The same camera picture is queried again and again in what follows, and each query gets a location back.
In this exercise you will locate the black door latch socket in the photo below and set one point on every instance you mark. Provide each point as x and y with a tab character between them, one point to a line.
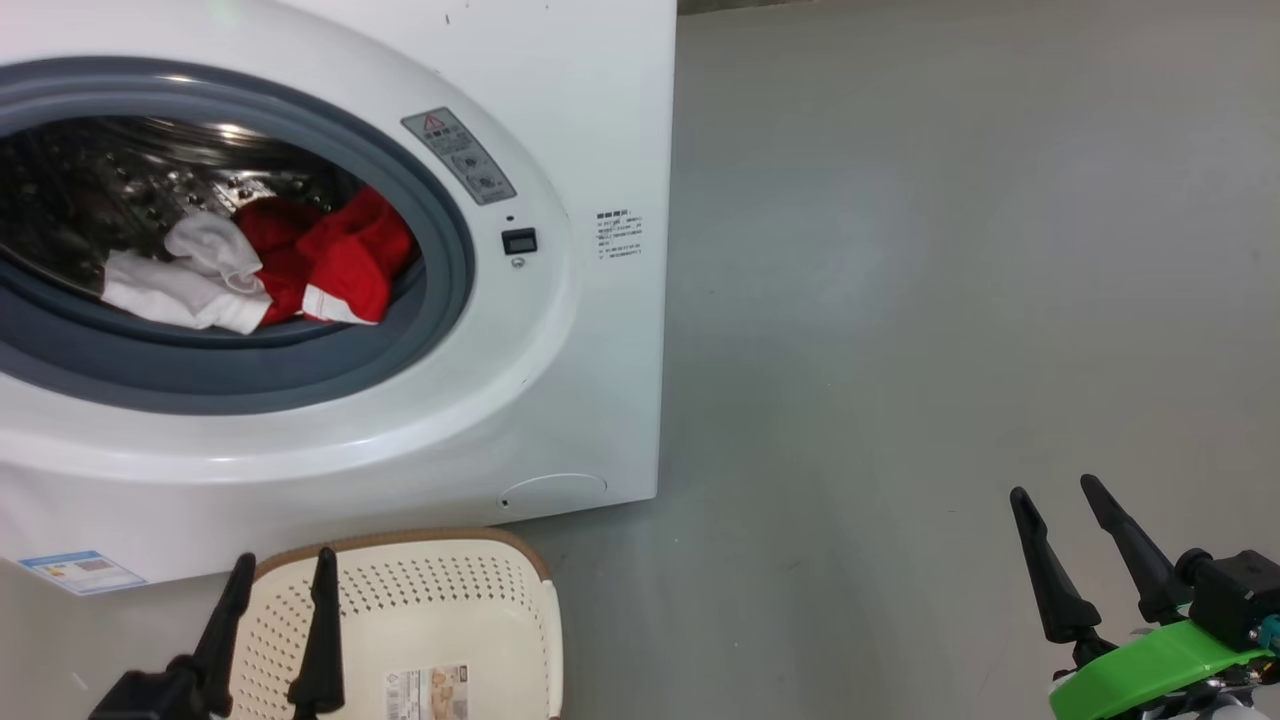
519	241

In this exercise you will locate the cream perforated basket brown rim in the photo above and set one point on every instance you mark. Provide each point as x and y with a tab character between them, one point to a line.
470	600

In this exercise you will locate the black text notice sticker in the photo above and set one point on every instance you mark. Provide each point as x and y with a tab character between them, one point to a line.
618	235

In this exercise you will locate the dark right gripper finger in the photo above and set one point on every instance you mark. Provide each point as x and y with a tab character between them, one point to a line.
1050	590
1140	560

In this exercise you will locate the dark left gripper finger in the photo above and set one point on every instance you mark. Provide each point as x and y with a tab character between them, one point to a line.
320	650
228	640

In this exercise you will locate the blue energy label sticker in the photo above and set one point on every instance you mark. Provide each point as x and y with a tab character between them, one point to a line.
85	572

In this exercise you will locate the grey warning label plate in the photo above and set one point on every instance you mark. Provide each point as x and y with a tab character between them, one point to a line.
458	155

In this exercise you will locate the paper product label sticker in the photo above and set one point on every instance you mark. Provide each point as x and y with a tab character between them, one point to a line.
428	695

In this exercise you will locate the red and white garment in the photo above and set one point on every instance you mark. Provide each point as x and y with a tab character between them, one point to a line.
340	260

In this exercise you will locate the grey rubber washing machine gasket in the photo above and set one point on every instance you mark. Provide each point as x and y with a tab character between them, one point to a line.
440	300

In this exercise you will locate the round white drain filter cover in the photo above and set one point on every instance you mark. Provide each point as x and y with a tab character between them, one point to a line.
555	490

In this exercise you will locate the white front-load washing machine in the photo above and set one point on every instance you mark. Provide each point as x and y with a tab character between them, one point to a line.
600	120

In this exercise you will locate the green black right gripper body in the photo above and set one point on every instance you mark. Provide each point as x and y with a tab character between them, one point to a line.
1140	670

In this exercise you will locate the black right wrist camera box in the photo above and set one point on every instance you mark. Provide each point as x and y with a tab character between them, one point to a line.
1235	595

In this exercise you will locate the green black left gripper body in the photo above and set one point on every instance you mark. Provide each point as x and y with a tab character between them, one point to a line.
150	695

